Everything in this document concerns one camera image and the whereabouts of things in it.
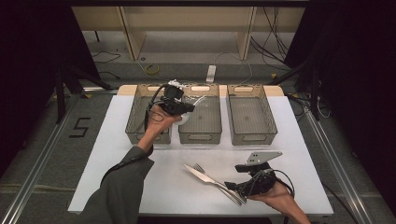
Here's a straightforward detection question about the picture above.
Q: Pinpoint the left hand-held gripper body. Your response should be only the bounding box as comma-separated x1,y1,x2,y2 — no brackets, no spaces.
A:
158,78,189,116

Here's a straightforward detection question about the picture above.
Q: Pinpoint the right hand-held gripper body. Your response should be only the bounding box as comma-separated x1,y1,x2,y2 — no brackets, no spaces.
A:
242,150,284,198

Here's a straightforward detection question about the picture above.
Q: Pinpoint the white ceramic spoon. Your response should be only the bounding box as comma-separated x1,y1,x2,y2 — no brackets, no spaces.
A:
174,94,207,126

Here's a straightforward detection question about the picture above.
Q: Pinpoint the smoky clear plastic bin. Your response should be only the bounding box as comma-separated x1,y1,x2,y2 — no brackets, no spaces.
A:
124,83,174,146
226,83,278,147
177,83,223,145

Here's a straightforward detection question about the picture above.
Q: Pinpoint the metal table knife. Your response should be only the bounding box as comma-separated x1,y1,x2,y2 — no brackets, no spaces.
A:
183,163,247,204

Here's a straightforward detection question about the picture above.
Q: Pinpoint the person's right hand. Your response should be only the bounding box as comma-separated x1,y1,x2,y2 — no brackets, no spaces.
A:
247,182,297,211

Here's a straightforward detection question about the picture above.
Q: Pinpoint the person's left hand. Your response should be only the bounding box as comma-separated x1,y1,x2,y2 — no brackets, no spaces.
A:
145,104,183,142

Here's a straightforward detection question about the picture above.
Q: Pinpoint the yellow tape roll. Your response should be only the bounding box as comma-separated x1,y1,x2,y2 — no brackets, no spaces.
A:
145,63,161,77

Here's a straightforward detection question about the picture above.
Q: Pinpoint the white power strip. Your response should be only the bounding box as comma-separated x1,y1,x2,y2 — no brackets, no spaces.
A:
205,64,217,84

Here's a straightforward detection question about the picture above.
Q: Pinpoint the beige wooden shelf unit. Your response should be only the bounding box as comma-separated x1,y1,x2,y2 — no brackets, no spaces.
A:
71,6,306,62

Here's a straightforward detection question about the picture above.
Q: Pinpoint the black metal stand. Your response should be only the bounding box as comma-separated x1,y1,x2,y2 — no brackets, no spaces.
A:
54,62,113,124
269,59,321,121

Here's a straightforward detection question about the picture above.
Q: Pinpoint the black curtain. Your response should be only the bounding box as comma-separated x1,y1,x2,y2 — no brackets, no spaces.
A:
0,0,101,175
284,0,396,216

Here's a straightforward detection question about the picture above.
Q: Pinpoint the right hand-held gripper cable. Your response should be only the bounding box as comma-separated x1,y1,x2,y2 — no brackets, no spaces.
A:
270,168,296,199

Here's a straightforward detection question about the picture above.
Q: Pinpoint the hand-held gripper cable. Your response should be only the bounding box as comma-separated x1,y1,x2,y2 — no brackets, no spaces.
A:
143,83,171,133
270,168,296,199

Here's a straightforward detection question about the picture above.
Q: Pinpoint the left hand-held gripper cable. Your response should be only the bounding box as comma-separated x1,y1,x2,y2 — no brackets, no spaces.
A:
143,83,171,133

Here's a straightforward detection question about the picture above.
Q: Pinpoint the white floor cable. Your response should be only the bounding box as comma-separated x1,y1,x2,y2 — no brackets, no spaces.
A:
214,50,254,86

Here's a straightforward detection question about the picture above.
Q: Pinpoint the aluminium floor rail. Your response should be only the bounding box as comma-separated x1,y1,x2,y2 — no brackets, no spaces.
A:
303,108,375,224
0,92,78,224

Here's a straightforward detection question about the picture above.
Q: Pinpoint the thin black floor cable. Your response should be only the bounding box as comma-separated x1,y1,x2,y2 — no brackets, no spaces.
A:
321,181,353,224

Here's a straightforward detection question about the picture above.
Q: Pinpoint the black cable bundle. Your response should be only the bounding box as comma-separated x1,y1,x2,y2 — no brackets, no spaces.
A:
250,6,292,73

